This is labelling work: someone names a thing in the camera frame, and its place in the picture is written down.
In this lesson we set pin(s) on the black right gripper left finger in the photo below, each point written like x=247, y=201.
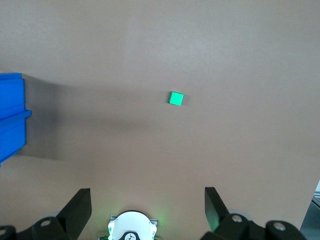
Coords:
x=75, y=215

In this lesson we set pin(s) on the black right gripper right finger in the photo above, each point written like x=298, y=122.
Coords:
x=217, y=212

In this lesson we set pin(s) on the green cube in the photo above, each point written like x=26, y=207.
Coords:
x=175, y=98

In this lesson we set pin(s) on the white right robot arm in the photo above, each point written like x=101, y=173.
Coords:
x=132, y=222

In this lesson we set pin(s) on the blue plastic bin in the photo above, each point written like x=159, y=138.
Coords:
x=11, y=112

